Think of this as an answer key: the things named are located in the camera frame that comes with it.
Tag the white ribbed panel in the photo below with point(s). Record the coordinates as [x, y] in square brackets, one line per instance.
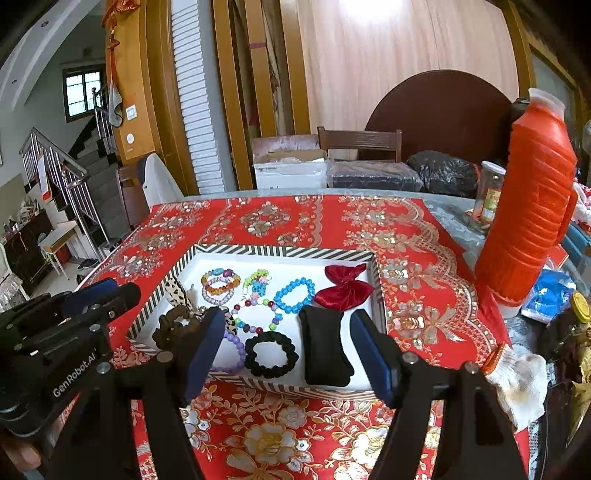
[196, 92]

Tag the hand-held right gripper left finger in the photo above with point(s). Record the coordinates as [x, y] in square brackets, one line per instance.
[203, 355]

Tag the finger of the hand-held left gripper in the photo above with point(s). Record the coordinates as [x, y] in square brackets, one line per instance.
[115, 302]
[87, 291]

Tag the leopard print bow scrunchie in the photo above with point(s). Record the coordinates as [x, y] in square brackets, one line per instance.
[178, 293]

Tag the red velvet bow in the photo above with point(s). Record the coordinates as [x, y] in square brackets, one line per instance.
[344, 293]

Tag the wooden slat-back chair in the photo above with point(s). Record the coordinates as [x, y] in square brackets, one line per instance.
[360, 138]

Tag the black folded headband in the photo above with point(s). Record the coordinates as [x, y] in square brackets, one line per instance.
[325, 346]

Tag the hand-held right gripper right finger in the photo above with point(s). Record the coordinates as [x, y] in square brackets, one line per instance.
[369, 355]

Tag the white chair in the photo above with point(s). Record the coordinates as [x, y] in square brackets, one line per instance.
[159, 180]

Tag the window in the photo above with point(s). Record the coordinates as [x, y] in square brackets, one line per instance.
[78, 92]

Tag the dark wooden cabinet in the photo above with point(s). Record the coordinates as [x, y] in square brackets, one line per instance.
[25, 249]

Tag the small white-topped desk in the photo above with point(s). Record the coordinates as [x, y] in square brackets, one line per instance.
[57, 235]

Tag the dark wrapped package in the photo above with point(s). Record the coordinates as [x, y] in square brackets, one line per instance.
[374, 175]

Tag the glass jar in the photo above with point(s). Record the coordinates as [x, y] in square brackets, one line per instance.
[489, 194]

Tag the black plastic bag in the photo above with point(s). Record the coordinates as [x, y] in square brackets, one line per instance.
[443, 173]

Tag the white light switch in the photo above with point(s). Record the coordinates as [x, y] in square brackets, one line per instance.
[131, 112]

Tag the black scrunchie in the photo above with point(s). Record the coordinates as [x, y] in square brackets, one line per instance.
[250, 356]

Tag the orange thermos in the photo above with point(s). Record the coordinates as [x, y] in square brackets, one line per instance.
[526, 194]

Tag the round dark wooden tabletop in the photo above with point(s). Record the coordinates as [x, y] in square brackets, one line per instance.
[438, 110]

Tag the red floral tablecloth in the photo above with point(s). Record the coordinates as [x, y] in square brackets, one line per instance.
[286, 221]

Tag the white work glove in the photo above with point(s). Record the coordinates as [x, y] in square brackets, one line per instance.
[521, 383]

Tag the white cardboard box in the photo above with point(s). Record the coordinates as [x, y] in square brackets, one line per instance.
[288, 173]

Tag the striped rectangular tray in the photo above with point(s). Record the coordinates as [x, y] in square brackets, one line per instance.
[286, 270]

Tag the blue plastic bag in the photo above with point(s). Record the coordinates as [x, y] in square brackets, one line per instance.
[549, 290]

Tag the metal stair railing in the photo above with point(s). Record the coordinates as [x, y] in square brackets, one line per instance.
[70, 162]

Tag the hanging grey cloth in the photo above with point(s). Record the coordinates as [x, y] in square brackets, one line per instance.
[116, 106]

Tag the person's left hand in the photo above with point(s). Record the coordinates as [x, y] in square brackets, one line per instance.
[23, 457]

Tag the grey lace table cover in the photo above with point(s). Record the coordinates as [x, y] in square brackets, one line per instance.
[455, 221]

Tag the brown scrunchie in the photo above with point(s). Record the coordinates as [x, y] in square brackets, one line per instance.
[168, 330]

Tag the yellow-lidded jar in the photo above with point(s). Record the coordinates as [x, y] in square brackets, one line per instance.
[579, 304]

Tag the red hanging knot ornament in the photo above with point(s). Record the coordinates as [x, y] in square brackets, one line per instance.
[112, 18]

